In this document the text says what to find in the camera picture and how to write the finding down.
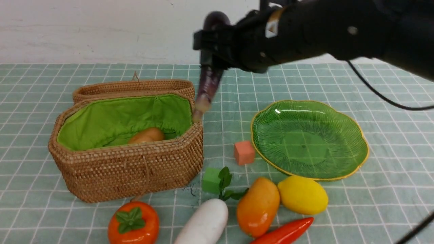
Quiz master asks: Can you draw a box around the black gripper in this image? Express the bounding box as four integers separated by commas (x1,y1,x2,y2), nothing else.
193,9,282,74

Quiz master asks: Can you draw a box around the dark purple eggplant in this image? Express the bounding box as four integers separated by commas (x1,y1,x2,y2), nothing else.
193,11,230,123

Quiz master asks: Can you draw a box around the brown potato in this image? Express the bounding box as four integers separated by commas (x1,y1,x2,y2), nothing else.
128,127,165,144

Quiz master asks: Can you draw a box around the orange yellow mango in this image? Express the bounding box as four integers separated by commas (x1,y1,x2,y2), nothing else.
236,177,280,238

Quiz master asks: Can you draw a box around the yellow lemon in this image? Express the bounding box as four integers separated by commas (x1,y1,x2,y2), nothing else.
277,176,329,215

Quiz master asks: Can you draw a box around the white radish with leaves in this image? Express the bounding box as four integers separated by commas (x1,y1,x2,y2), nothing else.
174,167,248,244

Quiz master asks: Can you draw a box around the red chili pepper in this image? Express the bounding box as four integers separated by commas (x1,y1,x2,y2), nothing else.
251,217,314,244

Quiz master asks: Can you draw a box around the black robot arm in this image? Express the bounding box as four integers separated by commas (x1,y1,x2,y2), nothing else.
193,0,434,80

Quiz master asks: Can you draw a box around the woven rattan basket lid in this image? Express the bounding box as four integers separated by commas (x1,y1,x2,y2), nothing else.
72,72,195,104

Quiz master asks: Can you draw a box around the orange foam cube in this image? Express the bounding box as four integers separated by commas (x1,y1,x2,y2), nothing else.
234,141,256,166

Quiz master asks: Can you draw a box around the green glass leaf plate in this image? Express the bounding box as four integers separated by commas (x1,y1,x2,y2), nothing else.
251,100,370,182

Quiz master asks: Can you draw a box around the green foam cube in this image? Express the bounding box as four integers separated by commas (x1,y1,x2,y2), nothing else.
201,168,221,195

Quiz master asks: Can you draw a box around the woven rattan basket green lining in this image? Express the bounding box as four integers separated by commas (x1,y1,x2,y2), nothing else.
48,91,204,203

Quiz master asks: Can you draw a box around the orange persimmon green leaf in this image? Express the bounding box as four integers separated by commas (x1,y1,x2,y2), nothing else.
107,201,160,244

